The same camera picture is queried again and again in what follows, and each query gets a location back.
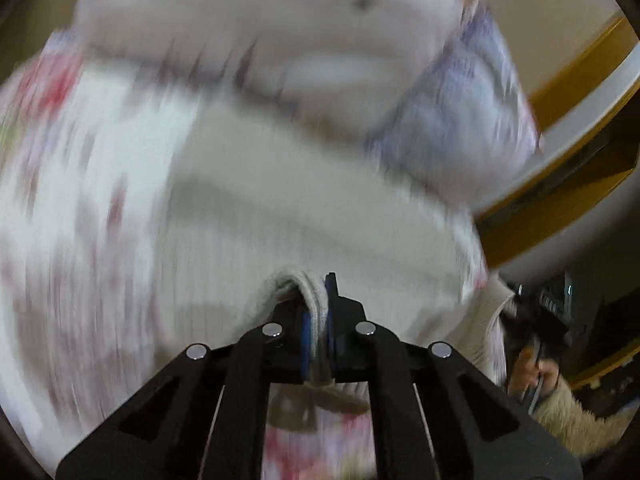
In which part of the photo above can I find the floral bedspread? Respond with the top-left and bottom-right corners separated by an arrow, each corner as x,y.
0,29 -> 490,480

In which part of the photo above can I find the fuzzy beige sleeve forearm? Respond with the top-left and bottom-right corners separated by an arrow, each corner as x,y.
533,377 -> 638,458

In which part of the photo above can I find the right hand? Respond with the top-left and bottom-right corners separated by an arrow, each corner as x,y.
506,342 -> 560,412

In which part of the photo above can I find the beige ribbed knit garment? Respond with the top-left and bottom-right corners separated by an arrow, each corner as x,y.
154,103 -> 510,382

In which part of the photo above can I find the pink pillow with blue print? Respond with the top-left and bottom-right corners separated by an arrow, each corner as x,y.
74,0 -> 540,204

